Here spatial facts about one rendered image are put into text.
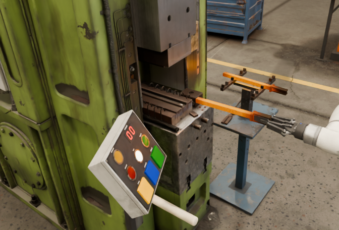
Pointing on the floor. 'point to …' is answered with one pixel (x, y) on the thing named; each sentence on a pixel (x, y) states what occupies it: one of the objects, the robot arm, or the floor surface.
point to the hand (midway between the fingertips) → (262, 118)
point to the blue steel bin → (234, 9)
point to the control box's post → (131, 224)
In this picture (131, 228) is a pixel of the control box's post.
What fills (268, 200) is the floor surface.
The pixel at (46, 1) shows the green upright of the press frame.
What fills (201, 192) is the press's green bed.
